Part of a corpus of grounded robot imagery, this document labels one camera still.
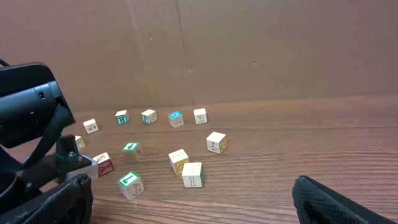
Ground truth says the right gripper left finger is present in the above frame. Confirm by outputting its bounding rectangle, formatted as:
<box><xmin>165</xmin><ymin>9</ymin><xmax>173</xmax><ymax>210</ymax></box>
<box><xmin>1</xmin><ymin>174</ymin><xmax>93</xmax><ymax>224</ymax></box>

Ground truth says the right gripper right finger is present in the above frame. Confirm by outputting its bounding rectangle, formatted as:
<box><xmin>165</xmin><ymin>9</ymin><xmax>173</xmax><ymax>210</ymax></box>
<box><xmin>292</xmin><ymin>175</ymin><xmax>397</xmax><ymax>224</ymax></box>

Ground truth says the number 2 wooden block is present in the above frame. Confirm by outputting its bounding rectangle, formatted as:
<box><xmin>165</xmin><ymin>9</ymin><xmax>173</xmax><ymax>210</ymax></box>
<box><xmin>93</xmin><ymin>152</ymin><xmax>114</xmax><ymax>177</ymax></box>

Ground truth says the wooden block yellow blue side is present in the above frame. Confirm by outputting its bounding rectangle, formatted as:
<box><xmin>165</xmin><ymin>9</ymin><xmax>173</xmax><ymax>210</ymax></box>
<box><xmin>83</xmin><ymin>119</ymin><xmax>99</xmax><ymax>134</ymax></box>

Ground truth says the red E wooden block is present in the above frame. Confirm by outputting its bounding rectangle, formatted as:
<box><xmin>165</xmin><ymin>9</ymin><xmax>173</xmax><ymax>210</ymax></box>
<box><xmin>182</xmin><ymin>162</ymin><xmax>204</xmax><ymax>188</ymax></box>

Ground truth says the green L wooden block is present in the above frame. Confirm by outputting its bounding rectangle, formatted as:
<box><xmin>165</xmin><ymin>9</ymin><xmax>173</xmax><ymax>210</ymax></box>
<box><xmin>118</xmin><ymin>170</ymin><xmax>144</xmax><ymax>200</ymax></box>

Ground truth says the green 4 wooden block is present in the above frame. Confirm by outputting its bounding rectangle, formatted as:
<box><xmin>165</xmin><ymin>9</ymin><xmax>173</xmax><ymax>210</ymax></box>
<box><xmin>122</xmin><ymin>142</ymin><xmax>143</xmax><ymax>162</ymax></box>

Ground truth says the green R wooden block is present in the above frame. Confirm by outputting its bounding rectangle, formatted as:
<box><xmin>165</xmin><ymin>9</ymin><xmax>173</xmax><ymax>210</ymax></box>
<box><xmin>115</xmin><ymin>110</ymin><xmax>129</xmax><ymax>124</ymax></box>

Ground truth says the plain X wooden block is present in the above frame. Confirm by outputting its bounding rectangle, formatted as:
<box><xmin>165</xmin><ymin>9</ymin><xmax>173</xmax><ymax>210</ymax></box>
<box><xmin>169</xmin><ymin>149</ymin><xmax>190</xmax><ymax>175</ymax></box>

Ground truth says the dark side wooden block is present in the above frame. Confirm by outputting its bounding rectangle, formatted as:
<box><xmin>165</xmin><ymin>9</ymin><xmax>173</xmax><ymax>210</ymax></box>
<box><xmin>206</xmin><ymin>132</ymin><xmax>228</xmax><ymax>154</ymax></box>

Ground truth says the green J wooden block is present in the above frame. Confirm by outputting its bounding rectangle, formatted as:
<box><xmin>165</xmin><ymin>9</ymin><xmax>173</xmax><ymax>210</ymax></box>
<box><xmin>141</xmin><ymin>109</ymin><xmax>157</xmax><ymax>124</ymax></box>

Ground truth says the blue top wooden block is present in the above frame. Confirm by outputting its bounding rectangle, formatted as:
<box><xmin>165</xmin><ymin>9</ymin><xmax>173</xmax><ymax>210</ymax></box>
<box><xmin>168</xmin><ymin>111</ymin><xmax>184</xmax><ymax>128</ymax></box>

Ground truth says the cardboard back panel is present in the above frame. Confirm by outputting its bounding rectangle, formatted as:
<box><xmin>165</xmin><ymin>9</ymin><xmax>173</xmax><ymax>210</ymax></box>
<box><xmin>1</xmin><ymin>1</ymin><xmax>397</xmax><ymax>111</ymax></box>

